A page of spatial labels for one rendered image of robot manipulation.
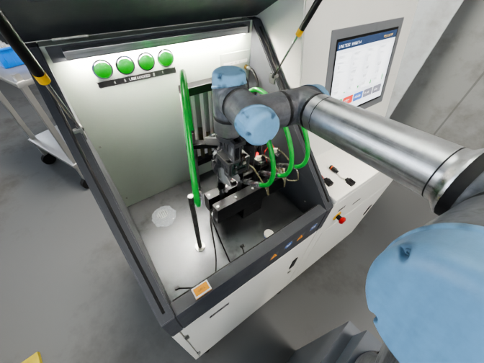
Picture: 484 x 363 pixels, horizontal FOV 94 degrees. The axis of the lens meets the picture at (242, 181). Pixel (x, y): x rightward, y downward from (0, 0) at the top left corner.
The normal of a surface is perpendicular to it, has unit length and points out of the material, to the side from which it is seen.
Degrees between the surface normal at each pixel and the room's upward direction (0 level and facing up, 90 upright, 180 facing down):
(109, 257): 0
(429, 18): 81
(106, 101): 90
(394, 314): 83
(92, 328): 0
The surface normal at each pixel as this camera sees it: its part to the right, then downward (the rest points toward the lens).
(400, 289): -0.89, 0.19
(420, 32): -0.73, 0.36
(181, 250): 0.05, -0.68
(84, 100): 0.58, 0.62
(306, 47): 0.58, 0.43
